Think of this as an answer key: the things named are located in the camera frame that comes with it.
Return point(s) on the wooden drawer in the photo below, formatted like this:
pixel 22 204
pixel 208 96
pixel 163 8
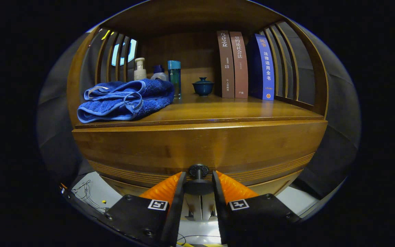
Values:
pixel 149 147

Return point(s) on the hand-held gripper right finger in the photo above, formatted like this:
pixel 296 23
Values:
pixel 219 212

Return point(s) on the blue lidded teacup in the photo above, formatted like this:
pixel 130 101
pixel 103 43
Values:
pixel 203 88

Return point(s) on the folded blue towel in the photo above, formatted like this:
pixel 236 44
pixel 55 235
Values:
pixel 149 99

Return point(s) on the white pump bottle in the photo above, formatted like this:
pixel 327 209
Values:
pixel 140 72

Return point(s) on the blue book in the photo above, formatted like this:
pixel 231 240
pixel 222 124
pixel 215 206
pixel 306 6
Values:
pixel 264 68

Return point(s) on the dark brown book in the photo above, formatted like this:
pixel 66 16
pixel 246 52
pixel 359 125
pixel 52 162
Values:
pixel 225 65

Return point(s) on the white bottle with blue cap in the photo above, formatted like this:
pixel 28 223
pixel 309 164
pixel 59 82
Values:
pixel 158 74

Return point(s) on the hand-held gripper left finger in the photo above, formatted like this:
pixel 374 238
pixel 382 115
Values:
pixel 178 212

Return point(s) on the clear teal bottle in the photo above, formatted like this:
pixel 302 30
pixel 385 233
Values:
pixel 174 80

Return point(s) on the wooden countertop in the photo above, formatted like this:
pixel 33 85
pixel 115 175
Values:
pixel 218 109

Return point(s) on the light brown book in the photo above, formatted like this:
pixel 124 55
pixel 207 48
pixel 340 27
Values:
pixel 240 68

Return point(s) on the wooden cabinet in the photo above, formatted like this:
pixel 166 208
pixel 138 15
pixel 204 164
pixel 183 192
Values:
pixel 183 48

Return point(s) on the black drawer knob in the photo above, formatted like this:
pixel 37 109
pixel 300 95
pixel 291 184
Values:
pixel 198 187

